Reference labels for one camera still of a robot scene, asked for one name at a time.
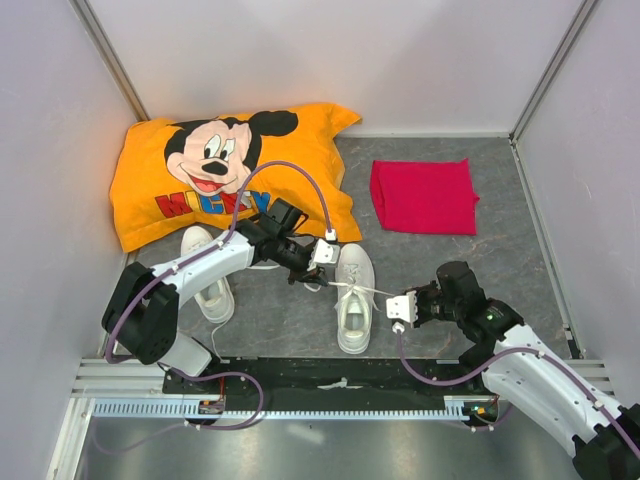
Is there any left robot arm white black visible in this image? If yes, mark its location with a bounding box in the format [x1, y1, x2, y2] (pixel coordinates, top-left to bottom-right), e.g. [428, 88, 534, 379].
[102, 199, 328, 393]

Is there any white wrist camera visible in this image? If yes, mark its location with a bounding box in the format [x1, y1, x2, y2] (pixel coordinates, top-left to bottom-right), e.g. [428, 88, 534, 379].
[308, 229, 341, 271]
[385, 290, 418, 334]

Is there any red folded cloth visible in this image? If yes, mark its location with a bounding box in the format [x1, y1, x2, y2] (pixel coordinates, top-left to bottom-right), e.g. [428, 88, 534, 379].
[370, 158, 480, 236]

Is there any white sneaker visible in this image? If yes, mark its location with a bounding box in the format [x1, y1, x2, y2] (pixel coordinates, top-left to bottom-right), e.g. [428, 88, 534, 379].
[328, 243, 390, 355]
[179, 224, 281, 357]

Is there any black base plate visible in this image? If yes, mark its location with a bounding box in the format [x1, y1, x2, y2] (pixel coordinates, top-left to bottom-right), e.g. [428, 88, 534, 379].
[162, 357, 493, 410]

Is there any slotted aluminium cable duct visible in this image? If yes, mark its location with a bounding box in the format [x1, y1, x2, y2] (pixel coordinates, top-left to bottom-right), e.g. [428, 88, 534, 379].
[93, 398, 498, 421]

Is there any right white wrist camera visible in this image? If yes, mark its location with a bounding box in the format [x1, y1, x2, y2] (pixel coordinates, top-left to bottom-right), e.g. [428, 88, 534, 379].
[385, 290, 418, 334]

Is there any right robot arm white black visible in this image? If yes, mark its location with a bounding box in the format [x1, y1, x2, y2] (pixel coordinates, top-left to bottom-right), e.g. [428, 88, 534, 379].
[386, 261, 639, 479]

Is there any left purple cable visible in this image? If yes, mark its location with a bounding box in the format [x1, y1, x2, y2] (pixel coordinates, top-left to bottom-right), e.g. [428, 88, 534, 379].
[103, 159, 336, 364]

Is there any orange Mickey Mouse pillow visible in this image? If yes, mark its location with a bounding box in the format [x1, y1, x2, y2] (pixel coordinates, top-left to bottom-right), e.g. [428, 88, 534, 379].
[110, 103, 362, 252]

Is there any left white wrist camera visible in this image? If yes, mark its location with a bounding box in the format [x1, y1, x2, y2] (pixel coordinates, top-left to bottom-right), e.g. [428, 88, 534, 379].
[308, 229, 341, 271]

